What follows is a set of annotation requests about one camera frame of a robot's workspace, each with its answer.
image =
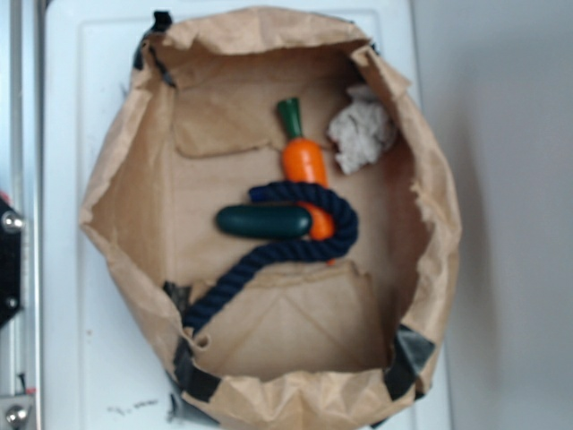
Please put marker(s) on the crumpled white paper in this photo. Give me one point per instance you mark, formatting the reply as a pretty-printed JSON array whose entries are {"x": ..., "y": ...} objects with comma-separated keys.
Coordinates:
[{"x": 362, "y": 131}]

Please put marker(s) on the dark green toy cucumber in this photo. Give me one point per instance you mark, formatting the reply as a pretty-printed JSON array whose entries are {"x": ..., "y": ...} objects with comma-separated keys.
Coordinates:
[{"x": 266, "y": 221}]

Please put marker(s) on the aluminium frame rail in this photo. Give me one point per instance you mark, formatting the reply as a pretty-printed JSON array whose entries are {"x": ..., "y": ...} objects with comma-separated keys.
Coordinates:
[{"x": 22, "y": 31}]

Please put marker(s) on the orange toy carrot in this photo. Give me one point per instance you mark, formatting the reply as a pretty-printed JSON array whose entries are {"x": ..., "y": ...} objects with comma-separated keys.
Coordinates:
[{"x": 302, "y": 161}]

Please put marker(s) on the brown paper bag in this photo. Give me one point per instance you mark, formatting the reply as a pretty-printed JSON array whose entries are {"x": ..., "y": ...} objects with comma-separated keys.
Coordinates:
[{"x": 304, "y": 345}]

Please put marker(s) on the black mounting plate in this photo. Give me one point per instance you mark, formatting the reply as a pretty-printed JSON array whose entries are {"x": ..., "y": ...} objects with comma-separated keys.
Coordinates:
[{"x": 12, "y": 226}]

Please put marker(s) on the white plastic tray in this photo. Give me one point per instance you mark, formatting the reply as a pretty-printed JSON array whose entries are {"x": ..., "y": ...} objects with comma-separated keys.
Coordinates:
[{"x": 98, "y": 372}]

